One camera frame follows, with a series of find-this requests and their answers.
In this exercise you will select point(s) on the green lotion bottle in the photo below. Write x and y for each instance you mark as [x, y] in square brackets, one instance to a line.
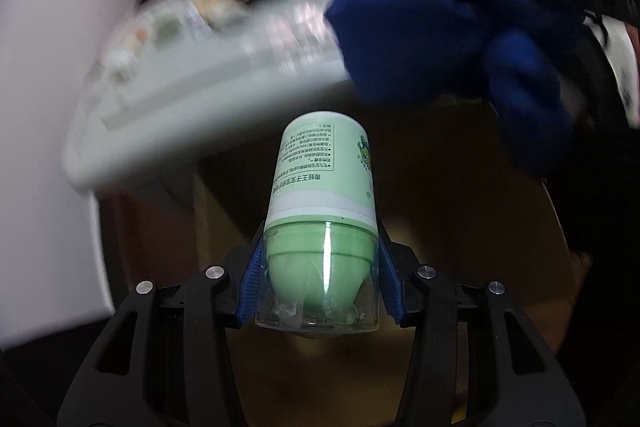
[320, 241]

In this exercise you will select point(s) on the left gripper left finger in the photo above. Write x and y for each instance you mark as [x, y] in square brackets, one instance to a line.
[163, 359]

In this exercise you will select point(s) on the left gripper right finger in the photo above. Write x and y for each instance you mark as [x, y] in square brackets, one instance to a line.
[477, 359]

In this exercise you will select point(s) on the blue cloth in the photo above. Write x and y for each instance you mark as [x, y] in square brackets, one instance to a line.
[397, 49]

